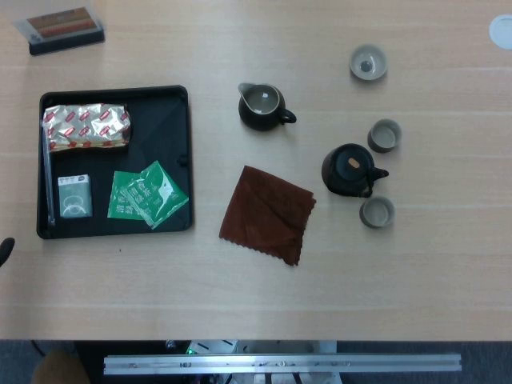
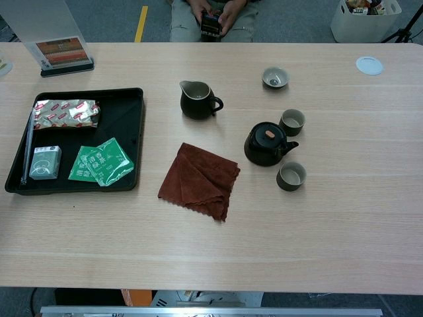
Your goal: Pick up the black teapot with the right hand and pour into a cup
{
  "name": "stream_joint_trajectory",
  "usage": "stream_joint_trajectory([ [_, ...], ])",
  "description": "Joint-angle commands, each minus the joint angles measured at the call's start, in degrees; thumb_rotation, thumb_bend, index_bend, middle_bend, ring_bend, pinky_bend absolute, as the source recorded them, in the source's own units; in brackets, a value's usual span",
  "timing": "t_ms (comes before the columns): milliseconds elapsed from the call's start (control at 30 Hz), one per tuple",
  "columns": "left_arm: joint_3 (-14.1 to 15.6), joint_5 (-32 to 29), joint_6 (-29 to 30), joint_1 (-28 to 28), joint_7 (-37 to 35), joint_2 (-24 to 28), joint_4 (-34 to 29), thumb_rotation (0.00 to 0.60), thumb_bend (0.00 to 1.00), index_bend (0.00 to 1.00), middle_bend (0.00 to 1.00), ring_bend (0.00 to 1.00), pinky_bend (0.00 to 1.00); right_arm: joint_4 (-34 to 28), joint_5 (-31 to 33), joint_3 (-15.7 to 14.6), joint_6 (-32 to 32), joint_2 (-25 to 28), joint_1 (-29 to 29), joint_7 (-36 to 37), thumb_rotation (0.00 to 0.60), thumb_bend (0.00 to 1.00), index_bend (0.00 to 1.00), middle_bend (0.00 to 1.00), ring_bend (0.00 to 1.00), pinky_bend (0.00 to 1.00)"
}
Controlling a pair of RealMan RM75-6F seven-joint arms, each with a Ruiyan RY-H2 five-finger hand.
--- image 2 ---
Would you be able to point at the black teapot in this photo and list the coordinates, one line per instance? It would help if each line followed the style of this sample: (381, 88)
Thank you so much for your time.
(261, 152)

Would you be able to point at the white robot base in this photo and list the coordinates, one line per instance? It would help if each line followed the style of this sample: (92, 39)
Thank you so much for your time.
(205, 298)

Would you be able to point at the grey teacup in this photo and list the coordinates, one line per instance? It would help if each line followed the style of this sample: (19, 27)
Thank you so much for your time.
(281, 75)
(284, 183)
(291, 130)

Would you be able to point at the brown folded cloth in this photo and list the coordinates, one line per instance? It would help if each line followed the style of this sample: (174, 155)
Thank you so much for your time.
(198, 181)

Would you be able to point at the black plastic tray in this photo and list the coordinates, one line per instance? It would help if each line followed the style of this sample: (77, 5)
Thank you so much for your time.
(122, 115)

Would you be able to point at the green tea sachet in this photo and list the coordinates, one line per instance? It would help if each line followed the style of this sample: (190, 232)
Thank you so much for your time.
(77, 168)
(110, 158)

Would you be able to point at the seated person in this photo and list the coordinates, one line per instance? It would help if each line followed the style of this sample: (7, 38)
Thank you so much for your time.
(185, 26)

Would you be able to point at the black smartphone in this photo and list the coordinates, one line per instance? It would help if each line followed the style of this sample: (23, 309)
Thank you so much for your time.
(209, 23)

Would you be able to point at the silver foil tea packet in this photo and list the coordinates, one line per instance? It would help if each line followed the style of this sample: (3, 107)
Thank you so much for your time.
(66, 114)

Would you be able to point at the orange panel under table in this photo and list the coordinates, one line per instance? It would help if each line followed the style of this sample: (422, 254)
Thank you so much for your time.
(135, 297)

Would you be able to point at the grey-green small tea box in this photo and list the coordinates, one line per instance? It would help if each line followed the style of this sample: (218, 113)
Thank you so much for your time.
(44, 163)

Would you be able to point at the acrylic sign stand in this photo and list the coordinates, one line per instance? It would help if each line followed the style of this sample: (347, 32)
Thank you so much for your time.
(62, 53)

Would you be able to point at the white table grommet cap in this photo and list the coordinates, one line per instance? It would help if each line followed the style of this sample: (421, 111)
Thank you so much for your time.
(369, 65)

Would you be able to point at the white storage bin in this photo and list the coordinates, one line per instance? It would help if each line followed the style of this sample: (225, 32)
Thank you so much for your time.
(357, 26)

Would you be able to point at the white round dish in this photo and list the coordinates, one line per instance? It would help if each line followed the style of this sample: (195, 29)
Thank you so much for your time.
(4, 67)

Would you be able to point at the black tripod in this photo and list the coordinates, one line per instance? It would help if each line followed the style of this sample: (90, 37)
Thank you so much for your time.
(401, 33)

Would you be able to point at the aluminium rail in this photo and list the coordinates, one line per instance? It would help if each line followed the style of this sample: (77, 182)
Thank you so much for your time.
(231, 312)

